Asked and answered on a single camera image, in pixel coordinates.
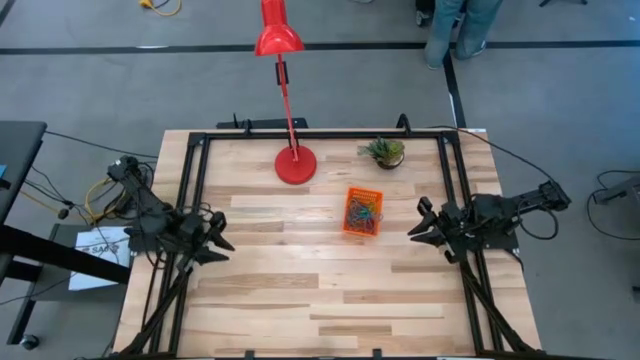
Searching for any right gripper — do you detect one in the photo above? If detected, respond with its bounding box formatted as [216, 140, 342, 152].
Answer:
[406, 196, 476, 264]

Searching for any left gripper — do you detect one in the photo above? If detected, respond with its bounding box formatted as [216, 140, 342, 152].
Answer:
[172, 212, 237, 267]

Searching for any green rubber band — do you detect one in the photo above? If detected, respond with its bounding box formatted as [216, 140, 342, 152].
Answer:
[348, 197, 384, 232]

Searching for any teal rubber band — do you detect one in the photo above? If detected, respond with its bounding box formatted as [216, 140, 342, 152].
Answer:
[348, 197, 384, 232]

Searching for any orange plastic basket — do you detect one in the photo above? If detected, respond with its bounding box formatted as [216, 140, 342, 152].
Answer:
[342, 186, 385, 238]

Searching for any small potted green plant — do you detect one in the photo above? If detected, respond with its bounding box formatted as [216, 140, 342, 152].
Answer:
[356, 136, 407, 171]

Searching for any red desk lamp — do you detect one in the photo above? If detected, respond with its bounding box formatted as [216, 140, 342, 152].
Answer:
[253, 0, 319, 186]

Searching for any white printed paper sheet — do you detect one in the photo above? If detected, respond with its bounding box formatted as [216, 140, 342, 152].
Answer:
[68, 225, 132, 292]

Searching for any black bar behind table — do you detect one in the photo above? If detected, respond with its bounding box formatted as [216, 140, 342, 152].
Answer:
[215, 113, 310, 130]

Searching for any dark grey floor mat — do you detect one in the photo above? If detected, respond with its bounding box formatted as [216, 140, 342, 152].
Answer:
[37, 223, 132, 304]

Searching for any grey floor device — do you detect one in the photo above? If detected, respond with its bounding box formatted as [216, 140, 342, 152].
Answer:
[593, 174, 640, 206]

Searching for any person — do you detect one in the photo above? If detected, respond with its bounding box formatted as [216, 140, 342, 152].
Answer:
[423, 0, 504, 70]

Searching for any black desk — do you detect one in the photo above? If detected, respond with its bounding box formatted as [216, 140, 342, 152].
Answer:
[0, 119, 132, 346]

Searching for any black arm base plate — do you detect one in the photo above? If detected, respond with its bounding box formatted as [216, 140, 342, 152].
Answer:
[447, 212, 520, 251]
[128, 227, 201, 253]

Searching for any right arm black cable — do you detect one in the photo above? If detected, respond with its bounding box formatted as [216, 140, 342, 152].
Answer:
[427, 124, 557, 184]

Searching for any yellow cable loop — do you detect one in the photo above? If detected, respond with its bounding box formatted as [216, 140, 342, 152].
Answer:
[84, 177, 126, 224]

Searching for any black looped floor cable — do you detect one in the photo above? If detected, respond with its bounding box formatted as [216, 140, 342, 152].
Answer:
[585, 169, 640, 242]

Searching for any yellow floor cable with plug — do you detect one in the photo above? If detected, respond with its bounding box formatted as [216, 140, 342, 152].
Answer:
[138, 0, 183, 17]

